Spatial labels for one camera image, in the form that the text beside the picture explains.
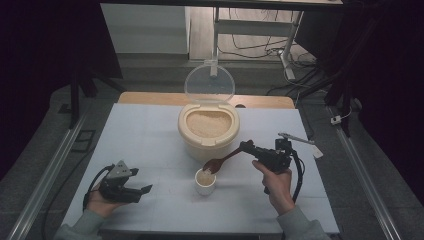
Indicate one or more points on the beige raw rice mass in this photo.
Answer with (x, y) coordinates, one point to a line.
(208, 124)

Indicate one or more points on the black metal stand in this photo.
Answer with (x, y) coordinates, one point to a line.
(75, 100)
(343, 93)

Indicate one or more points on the white metal desk frame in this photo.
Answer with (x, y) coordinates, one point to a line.
(253, 28)

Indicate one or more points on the person's left hand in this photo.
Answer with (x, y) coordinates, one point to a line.
(103, 207)

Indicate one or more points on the brown wooden spoon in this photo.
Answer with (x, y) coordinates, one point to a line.
(215, 164)

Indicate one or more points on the black rectangular floor frame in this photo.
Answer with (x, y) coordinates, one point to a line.
(83, 141)

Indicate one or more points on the white cup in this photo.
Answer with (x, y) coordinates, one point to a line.
(205, 189)

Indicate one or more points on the small rice portion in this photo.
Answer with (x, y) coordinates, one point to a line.
(205, 179)

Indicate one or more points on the person's right hand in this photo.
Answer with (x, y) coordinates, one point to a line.
(278, 190)

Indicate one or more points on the aluminium floor rail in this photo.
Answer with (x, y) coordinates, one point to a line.
(46, 176)
(363, 176)

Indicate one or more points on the small white box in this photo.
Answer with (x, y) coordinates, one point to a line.
(335, 120)

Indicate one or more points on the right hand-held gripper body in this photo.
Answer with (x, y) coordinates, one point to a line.
(275, 160)

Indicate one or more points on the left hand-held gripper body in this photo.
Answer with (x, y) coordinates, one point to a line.
(118, 195)

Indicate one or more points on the white paper tag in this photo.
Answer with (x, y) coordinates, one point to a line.
(317, 151)

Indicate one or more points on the beige plastic rice container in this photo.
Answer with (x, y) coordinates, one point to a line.
(200, 151)

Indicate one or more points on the white cabinet panel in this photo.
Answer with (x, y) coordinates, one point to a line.
(143, 30)

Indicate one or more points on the white table mat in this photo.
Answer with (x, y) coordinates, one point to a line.
(146, 140)

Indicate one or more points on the clear round container lid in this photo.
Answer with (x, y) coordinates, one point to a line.
(209, 83)

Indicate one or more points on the dark curtain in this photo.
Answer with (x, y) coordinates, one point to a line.
(36, 66)
(390, 83)

